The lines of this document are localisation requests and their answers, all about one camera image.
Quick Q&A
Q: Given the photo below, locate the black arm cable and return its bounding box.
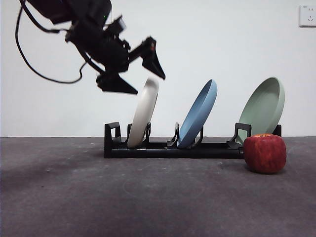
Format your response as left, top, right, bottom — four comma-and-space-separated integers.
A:
15, 0, 86, 84

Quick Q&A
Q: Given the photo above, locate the pale yellow plate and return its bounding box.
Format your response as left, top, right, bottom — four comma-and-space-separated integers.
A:
127, 78, 159, 148

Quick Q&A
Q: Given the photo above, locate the black plate rack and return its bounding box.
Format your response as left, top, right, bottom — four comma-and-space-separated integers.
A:
104, 121, 282, 159

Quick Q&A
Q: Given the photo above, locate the green plate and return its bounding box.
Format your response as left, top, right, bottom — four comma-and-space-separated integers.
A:
238, 77, 286, 139

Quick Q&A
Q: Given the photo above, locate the red apple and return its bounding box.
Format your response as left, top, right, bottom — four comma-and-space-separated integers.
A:
243, 133, 287, 174

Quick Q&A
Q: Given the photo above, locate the blue plate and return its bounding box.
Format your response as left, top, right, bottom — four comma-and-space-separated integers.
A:
177, 79, 218, 149

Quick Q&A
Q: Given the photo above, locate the white wall socket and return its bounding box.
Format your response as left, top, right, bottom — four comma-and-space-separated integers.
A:
299, 4, 316, 28

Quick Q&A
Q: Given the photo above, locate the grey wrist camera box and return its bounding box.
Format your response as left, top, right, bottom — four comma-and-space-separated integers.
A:
111, 15, 127, 33

